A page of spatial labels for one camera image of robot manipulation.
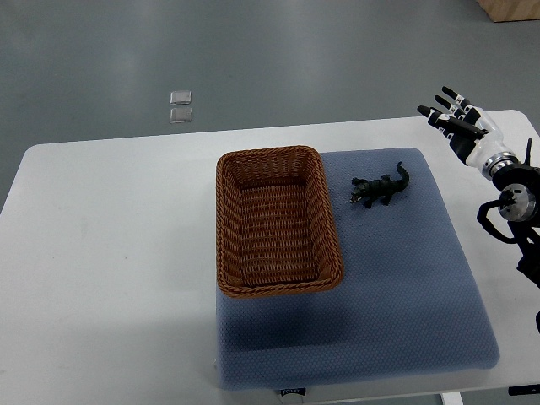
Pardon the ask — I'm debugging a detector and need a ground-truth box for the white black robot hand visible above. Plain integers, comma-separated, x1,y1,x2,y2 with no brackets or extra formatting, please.
417,86,518,179

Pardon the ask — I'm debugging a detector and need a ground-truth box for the dark toy crocodile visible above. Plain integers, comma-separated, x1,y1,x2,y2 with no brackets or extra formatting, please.
349,161,410,208

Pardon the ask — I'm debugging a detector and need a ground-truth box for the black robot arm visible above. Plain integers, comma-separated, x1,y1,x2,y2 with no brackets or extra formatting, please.
477,138,539,285

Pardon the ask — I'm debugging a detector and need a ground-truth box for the brown wicker basket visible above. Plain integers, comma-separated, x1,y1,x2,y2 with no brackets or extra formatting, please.
216,146,344,299

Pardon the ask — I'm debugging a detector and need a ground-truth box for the wooden box corner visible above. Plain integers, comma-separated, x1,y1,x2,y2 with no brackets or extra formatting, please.
477,0,540,23

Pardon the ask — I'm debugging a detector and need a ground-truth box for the blue grey foam mat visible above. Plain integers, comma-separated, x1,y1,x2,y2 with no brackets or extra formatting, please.
217,148,500,390

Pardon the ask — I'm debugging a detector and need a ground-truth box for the black table control panel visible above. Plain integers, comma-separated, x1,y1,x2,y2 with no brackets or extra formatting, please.
508,384,540,397

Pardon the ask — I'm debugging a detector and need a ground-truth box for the white table leg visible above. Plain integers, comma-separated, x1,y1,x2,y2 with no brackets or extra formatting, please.
440,391,463,405

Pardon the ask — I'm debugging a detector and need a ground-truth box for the upper metal floor plate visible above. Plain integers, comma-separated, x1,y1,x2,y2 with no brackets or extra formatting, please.
170,90,192,105

